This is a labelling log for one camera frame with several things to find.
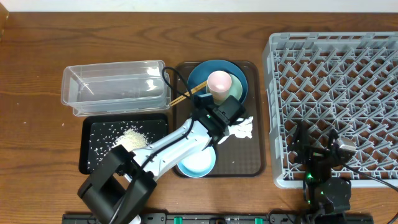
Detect brown serving tray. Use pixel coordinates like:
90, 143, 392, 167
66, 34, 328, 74
177, 61, 266, 177

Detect grey dishwasher rack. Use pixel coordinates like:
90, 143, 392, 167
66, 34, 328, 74
262, 32, 397, 189

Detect white napkin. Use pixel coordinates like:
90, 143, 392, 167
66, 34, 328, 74
218, 116, 253, 144

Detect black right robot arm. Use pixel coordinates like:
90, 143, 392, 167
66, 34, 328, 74
287, 123, 356, 223

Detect pink cup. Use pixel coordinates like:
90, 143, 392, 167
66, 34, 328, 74
207, 70, 232, 100

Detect light blue bowl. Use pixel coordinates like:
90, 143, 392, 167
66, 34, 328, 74
177, 146, 216, 178

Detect clear plastic bin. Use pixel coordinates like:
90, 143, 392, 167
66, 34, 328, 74
61, 60, 171, 116

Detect black plastic tray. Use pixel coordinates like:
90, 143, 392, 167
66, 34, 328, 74
78, 113, 168, 175

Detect dark blue plate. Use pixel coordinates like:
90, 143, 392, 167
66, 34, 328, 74
187, 60, 248, 103

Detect pile of white rice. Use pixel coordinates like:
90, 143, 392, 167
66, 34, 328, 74
87, 124, 156, 166

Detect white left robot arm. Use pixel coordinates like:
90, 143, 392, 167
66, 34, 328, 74
78, 95, 246, 223

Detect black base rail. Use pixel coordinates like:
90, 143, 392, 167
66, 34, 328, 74
62, 212, 374, 224

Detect light green bowl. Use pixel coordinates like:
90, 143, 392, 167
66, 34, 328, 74
213, 74, 243, 105

